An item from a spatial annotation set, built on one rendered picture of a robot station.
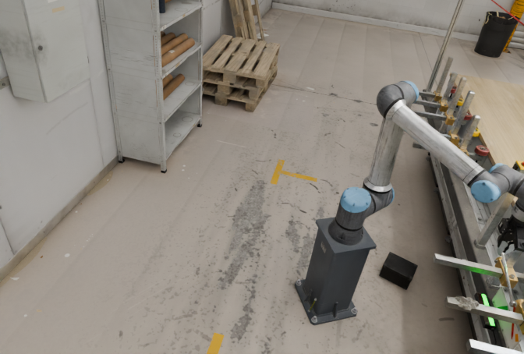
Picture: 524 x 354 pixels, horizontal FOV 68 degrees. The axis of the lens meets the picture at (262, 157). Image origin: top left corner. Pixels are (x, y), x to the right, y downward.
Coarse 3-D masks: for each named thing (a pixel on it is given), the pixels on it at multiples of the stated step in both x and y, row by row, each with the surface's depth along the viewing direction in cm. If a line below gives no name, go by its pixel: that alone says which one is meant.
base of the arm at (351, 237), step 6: (336, 222) 211; (330, 228) 215; (336, 228) 210; (342, 228) 208; (348, 228) 206; (360, 228) 209; (330, 234) 214; (336, 234) 210; (342, 234) 209; (348, 234) 207; (354, 234) 208; (360, 234) 210; (336, 240) 211; (342, 240) 209; (348, 240) 208; (354, 240) 209; (360, 240) 212
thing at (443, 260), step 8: (440, 256) 177; (448, 264) 176; (456, 264) 175; (464, 264) 174; (472, 264) 174; (480, 264) 175; (480, 272) 174; (488, 272) 173; (496, 272) 172; (520, 280) 172
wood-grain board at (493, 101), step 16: (480, 80) 354; (496, 80) 358; (464, 96) 320; (480, 96) 323; (496, 96) 327; (512, 96) 330; (480, 112) 296; (496, 112) 299; (512, 112) 302; (480, 128) 274; (496, 128) 277; (512, 128) 279; (496, 144) 257; (512, 144) 259; (496, 160) 240; (512, 160) 242
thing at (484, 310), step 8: (448, 296) 156; (448, 304) 154; (456, 304) 153; (480, 304) 154; (472, 312) 154; (480, 312) 153; (488, 312) 152; (496, 312) 152; (504, 312) 152; (512, 312) 153; (504, 320) 153; (512, 320) 152; (520, 320) 151
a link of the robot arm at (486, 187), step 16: (384, 96) 173; (400, 96) 172; (384, 112) 172; (400, 112) 168; (416, 128) 164; (432, 128) 163; (432, 144) 160; (448, 144) 157; (448, 160) 156; (464, 160) 153; (464, 176) 152; (480, 176) 148; (496, 176) 149; (480, 192) 147; (496, 192) 144
